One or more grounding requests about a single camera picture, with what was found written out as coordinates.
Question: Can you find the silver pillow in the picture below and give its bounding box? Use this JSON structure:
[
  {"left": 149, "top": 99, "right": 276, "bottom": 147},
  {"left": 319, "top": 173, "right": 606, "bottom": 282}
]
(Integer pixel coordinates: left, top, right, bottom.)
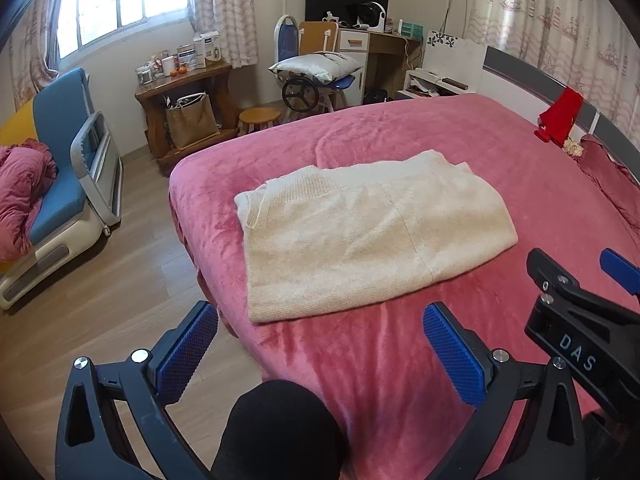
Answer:
[{"left": 269, "top": 51, "right": 363, "bottom": 83}]

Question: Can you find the red garment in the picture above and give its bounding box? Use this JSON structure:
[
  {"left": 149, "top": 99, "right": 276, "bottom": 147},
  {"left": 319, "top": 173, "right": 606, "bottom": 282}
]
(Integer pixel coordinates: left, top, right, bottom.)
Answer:
[{"left": 534, "top": 86, "right": 585, "bottom": 145}]

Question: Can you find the bed with pink sheet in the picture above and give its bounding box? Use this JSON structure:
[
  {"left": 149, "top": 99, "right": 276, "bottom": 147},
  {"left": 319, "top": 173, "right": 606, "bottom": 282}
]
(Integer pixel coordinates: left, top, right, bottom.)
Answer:
[{"left": 167, "top": 92, "right": 640, "bottom": 480}]

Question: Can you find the cream knit sweater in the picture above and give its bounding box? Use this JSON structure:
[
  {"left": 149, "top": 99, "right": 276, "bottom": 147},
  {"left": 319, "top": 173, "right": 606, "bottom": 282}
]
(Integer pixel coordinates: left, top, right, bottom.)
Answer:
[{"left": 234, "top": 150, "right": 518, "bottom": 325}]

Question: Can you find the ship-print curtain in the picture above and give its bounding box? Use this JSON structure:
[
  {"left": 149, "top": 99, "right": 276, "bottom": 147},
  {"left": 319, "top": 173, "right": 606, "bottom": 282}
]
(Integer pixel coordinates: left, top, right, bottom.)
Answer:
[{"left": 462, "top": 0, "right": 640, "bottom": 116}]

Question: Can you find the white drawer cabinet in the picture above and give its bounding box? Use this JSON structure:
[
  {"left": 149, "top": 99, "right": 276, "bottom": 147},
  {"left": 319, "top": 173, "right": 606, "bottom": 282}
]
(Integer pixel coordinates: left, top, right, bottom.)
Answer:
[{"left": 337, "top": 27, "right": 372, "bottom": 107}]

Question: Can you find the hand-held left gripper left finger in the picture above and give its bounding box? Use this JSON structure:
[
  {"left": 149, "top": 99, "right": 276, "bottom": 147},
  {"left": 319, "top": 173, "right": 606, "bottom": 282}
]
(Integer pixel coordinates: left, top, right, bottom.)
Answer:
[{"left": 55, "top": 300, "right": 220, "bottom": 480}]

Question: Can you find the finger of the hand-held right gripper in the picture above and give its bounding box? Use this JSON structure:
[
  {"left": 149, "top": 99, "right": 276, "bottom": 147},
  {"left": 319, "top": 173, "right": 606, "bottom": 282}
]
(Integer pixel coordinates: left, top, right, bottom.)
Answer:
[
  {"left": 526, "top": 247, "right": 640, "bottom": 321},
  {"left": 599, "top": 247, "right": 640, "bottom": 306}
]

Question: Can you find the white desk fan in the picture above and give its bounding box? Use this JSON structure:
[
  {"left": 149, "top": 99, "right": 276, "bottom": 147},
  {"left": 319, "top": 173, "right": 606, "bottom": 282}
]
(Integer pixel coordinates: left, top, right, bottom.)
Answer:
[{"left": 357, "top": 1, "right": 388, "bottom": 33}]

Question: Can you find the pink blanket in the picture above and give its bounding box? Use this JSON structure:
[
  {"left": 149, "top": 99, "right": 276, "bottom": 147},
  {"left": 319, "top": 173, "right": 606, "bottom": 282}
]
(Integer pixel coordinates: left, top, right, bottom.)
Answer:
[{"left": 0, "top": 141, "right": 58, "bottom": 263}]

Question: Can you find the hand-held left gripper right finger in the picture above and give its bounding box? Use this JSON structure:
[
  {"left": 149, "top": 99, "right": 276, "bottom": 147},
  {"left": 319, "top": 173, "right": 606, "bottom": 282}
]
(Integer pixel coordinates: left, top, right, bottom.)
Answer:
[{"left": 422, "top": 302, "right": 586, "bottom": 480}]

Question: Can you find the grey headboard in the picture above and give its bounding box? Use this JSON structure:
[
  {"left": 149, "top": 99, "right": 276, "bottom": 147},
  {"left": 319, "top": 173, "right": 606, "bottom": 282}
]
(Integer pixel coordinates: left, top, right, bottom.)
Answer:
[{"left": 482, "top": 45, "right": 640, "bottom": 181}]

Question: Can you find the wooden side table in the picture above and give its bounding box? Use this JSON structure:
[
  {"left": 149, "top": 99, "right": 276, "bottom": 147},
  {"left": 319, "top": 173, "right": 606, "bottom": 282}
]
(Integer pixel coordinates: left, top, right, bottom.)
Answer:
[{"left": 134, "top": 60, "right": 240, "bottom": 176}]

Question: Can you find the pink pillow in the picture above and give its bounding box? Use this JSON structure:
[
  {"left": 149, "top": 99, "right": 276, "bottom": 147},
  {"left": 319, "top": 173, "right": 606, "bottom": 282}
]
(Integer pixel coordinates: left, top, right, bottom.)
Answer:
[{"left": 575, "top": 134, "right": 640, "bottom": 233}]

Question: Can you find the black wheel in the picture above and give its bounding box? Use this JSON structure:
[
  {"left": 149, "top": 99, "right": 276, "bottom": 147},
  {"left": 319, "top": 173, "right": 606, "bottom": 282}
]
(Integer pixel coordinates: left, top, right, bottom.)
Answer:
[{"left": 281, "top": 77, "right": 320, "bottom": 112}]

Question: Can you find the blue recliner chair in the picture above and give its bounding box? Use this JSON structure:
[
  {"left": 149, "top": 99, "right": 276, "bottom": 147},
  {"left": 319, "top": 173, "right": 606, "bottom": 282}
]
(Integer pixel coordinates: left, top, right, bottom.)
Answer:
[{"left": 0, "top": 67, "right": 125, "bottom": 311}]

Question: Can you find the white flower-print panel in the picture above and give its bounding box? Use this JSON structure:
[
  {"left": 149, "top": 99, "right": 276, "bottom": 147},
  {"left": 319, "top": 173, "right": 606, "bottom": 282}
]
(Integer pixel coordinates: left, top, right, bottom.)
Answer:
[{"left": 425, "top": 32, "right": 488, "bottom": 95}]

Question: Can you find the wooden desk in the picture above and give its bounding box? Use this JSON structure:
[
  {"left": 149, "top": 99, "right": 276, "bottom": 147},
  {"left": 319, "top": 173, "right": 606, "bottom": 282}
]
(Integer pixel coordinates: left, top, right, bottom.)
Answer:
[{"left": 300, "top": 20, "right": 426, "bottom": 106}]

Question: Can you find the patterned window curtain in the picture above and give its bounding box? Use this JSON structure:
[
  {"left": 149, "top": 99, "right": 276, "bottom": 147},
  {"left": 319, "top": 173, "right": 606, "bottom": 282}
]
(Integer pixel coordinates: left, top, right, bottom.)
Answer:
[
  {"left": 187, "top": 0, "right": 261, "bottom": 68},
  {"left": 10, "top": 0, "right": 68, "bottom": 111}
]

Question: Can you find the white bedside cabinet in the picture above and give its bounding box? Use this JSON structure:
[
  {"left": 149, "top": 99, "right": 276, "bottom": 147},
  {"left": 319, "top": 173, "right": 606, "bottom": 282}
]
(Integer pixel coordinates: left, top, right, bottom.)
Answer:
[{"left": 395, "top": 69, "right": 478, "bottom": 101}]

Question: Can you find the round wooden stool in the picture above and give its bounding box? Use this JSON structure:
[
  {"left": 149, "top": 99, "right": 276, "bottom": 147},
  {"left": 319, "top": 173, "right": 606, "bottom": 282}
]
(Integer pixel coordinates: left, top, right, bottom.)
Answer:
[{"left": 237, "top": 106, "right": 283, "bottom": 136}]

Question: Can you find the tall white carton box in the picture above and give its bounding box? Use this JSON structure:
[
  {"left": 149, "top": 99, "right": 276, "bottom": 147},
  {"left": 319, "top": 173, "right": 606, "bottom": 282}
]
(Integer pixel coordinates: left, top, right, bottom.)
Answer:
[{"left": 192, "top": 32, "right": 223, "bottom": 68}]

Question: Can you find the black monitor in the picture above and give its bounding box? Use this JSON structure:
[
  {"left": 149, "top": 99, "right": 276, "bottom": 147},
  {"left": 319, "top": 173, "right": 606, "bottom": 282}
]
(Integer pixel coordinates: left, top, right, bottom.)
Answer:
[{"left": 305, "top": 0, "right": 391, "bottom": 26}]

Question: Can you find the beige tote bag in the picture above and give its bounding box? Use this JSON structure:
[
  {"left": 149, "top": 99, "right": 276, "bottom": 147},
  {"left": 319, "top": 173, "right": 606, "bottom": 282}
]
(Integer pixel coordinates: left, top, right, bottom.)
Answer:
[{"left": 165, "top": 92, "right": 221, "bottom": 150}]

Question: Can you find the person's black trouser leg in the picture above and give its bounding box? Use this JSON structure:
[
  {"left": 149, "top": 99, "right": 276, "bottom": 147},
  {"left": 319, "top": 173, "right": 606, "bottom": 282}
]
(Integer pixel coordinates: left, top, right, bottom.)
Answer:
[{"left": 210, "top": 379, "right": 351, "bottom": 480}]

